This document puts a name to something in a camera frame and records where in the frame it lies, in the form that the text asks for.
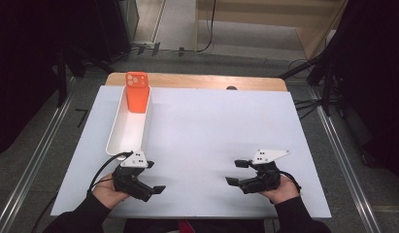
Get dark curtain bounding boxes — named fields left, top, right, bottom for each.
left=0, top=0, right=101, bottom=159
left=329, top=0, right=399, bottom=183

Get right hand-held gripper black cable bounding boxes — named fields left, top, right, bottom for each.
left=279, top=170, right=302, bottom=195

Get red object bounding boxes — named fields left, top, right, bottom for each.
left=177, top=218, right=193, bottom=233

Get metal floor rail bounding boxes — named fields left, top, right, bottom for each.
left=310, top=86, right=384, bottom=233
left=0, top=77, right=77, bottom=233

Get left hand-held gripper black cable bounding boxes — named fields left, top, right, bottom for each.
left=86, top=150, right=134, bottom=195

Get light wooden furniture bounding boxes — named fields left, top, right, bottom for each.
left=195, top=0, right=349, bottom=61

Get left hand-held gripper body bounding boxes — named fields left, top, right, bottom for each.
left=111, top=150, right=156, bottom=203

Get white board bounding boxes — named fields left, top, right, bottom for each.
left=50, top=84, right=332, bottom=218

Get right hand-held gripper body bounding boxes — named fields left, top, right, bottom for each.
left=236, top=149, right=291, bottom=195

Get black metal stand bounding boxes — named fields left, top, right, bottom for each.
left=54, top=45, right=116, bottom=109
left=279, top=52, right=349, bottom=117

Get black floor cables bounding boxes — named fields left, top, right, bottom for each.
left=285, top=57, right=326, bottom=121

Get orange phone case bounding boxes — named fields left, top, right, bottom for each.
left=124, top=71, right=150, bottom=115

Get person's black clothing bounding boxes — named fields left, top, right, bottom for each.
left=122, top=217, right=266, bottom=233

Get black hanging cable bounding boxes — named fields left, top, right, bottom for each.
left=196, top=0, right=217, bottom=53

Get white plastic tray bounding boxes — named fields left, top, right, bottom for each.
left=105, top=84, right=152, bottom=162

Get black cabinet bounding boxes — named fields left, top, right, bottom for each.
left=94, top=0, right=140, bottom=63

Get person's left hand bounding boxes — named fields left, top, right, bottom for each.
left=91, top=173, right=132, bottom=211

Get hand-held gripper black cable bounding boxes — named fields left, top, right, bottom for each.
left=279, top=170, right=302, bottom=195
left=86, top=150, right=134, bottom=195

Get person's right hand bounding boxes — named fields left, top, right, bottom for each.
left=259, top=174, right=301, bottom=206

